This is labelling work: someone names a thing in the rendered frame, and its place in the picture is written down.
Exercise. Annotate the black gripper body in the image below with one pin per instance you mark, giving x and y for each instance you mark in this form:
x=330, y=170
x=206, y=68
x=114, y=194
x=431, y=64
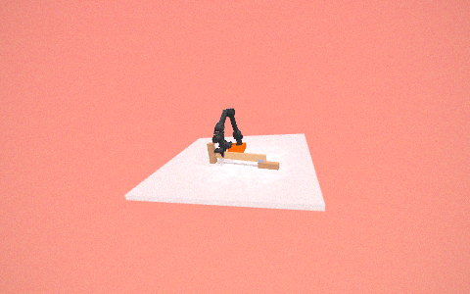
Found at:
x=220, y=149

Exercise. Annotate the long wooden rail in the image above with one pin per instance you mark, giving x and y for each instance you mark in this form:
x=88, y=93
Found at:
x=242, y=156

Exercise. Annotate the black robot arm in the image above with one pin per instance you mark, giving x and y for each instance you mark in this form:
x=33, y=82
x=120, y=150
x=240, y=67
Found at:
x=230, y=113

